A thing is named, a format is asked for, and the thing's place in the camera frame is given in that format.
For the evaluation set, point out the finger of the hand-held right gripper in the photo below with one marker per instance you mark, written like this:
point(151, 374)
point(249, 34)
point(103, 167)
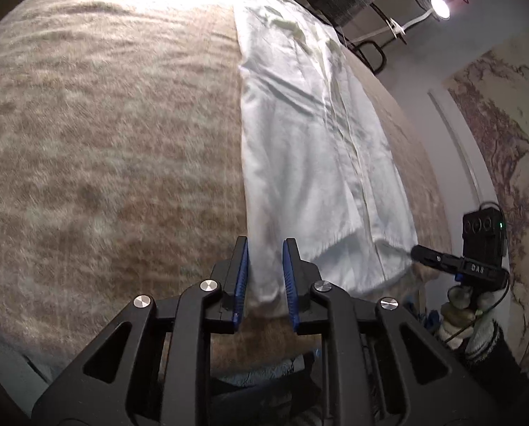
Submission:
point(433, 258)

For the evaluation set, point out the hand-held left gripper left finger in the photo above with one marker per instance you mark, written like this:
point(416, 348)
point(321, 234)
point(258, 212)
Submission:
point(243, 275)

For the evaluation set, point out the white long-sleeved shirt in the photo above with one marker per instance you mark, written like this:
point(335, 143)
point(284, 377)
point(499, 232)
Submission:
point(300, 142)

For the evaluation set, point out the beige checked blanket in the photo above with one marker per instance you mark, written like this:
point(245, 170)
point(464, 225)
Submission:
point(91, 142)

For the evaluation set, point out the landscape wall painting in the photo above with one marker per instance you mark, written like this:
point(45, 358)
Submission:
point(513, 142)

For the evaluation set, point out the person's right forearm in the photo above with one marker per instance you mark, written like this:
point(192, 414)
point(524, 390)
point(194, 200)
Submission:
point(506, 359)

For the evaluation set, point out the white clip lamp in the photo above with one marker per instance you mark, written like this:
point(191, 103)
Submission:
point(440, 6)

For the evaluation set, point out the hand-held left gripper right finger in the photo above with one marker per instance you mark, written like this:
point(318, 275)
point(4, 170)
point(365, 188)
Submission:
point(290, 284)

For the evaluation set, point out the person's right hand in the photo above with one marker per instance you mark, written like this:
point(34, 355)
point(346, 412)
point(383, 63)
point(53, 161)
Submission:
point(462, 315)

